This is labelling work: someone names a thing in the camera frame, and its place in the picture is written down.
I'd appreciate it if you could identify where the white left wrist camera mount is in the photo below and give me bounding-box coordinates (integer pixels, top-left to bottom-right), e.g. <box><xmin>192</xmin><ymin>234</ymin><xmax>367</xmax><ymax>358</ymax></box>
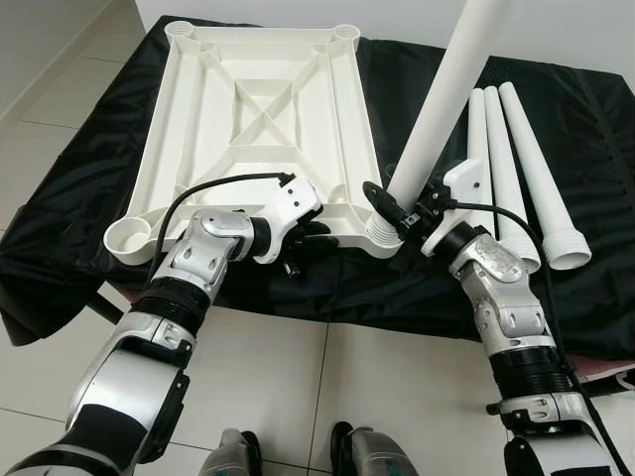
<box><xmin>253</xmin><ymin>174</ymin><xmax>323</xmax><ymax>266</ymax></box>

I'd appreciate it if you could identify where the grey robot leg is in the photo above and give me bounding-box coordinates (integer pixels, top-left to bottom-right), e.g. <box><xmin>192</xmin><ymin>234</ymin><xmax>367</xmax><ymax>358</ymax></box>
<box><xmin>329</xmin><ymin>421</ymin><xmax>423</xmax><ymax>476</ymax></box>
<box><xmin>198</xmin><ymin>428</ymin><xmax>262</xmax><ymax>476</ymax></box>

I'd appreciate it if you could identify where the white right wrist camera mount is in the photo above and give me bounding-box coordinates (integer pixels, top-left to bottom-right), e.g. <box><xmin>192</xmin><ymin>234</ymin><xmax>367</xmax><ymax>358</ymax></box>
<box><xmin>421</xmin><ymin>159</ymin><xmax>495</xmax><ymax>259</ymax></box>

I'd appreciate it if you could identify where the grey left robot leg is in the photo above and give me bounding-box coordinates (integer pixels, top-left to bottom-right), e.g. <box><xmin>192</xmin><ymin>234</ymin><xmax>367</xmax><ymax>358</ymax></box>
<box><xmin>198</xmin><ymin>428</ymin><xmax>262</xmax><ymax>476</ymax></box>

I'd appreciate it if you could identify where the white plastic table top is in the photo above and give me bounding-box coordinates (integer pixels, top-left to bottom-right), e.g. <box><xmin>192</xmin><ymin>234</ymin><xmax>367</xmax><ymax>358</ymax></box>
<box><xmin>102</xmin><ymin>22</ymin><xmax>410</xmax><ymax>267</ymax></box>

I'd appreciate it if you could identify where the black table cloth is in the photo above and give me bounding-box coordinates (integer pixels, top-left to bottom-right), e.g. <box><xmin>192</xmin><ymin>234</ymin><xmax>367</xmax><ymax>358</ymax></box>
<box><xmin>0</xmin><ymin>15</ymin><xmax>635</xmax><ymax>363</ymax></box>

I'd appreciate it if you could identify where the white plastic table leg tube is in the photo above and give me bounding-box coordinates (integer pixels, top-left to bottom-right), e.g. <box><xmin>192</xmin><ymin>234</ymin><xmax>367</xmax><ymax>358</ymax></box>
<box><xmin>483</xmin><ymin>85</ymin><xmax>543</xmax><ymax>275</ymax></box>
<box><xmin>498</xmin><ymin>81</ymin><xmax>593</xmax><ymax>272</ymax></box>
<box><xmin>372</xmin><ymin>0</ymin><xmax>515</xmax><ymax>239</ymax></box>
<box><xmin>466</xmin><ymin>87</ymin><xmax>497</xmax><ymax>170</ymax></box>

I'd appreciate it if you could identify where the grey right robot leg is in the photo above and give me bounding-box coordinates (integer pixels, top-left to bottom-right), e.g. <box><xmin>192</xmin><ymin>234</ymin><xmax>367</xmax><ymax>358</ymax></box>
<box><xmin>329</xmin><ymin>421</ymin><xmax>423</xmax><ymax>476</ymax></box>

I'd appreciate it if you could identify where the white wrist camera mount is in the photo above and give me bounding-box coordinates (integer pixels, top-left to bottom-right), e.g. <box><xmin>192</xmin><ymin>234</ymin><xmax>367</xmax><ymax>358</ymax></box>
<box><xmin>253</xmin><ymin>174</ymin><xmax>323</xmax><ymax>266</ymax></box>
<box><xmin>421</xmin><ymin>159</ymin><xmax>495</xmax><ymax>259</ymax></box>

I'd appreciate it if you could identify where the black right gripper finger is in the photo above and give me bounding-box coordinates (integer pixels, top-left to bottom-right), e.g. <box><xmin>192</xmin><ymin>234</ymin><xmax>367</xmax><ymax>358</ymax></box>
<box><xmin>361</xmin><ymin>180</ymin><xmax>408</xmax><ymax>235</ymax></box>

